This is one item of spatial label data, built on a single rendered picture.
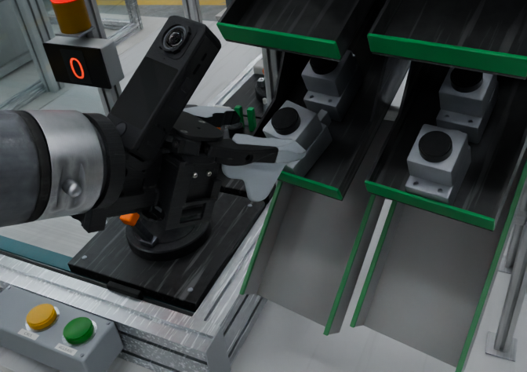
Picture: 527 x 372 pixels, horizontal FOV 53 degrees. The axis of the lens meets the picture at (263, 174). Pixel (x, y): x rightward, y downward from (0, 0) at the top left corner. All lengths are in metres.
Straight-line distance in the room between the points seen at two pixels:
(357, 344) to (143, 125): 0.55
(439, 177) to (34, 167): 0.35
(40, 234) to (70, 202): 0.71
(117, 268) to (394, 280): 0.42
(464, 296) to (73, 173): 0.48
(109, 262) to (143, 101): 0.50
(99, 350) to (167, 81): 0.49
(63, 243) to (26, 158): 0.70
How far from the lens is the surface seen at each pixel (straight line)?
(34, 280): 0.94
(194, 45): 0.41
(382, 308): 0.70
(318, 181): 0.59
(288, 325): 0.87
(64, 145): 0.36
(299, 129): 0.55
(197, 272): 0.82
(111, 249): 0.90
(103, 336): 0.80
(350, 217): 0.70
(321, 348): 0.85
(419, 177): 0.54
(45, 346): 0.83
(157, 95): 0.41
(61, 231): 1.07
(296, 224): 0.72
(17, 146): 0.35
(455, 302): 0.68
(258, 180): 0.48
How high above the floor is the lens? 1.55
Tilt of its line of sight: 36 degrees down
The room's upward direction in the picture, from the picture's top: 7 degrees counter-clockwise
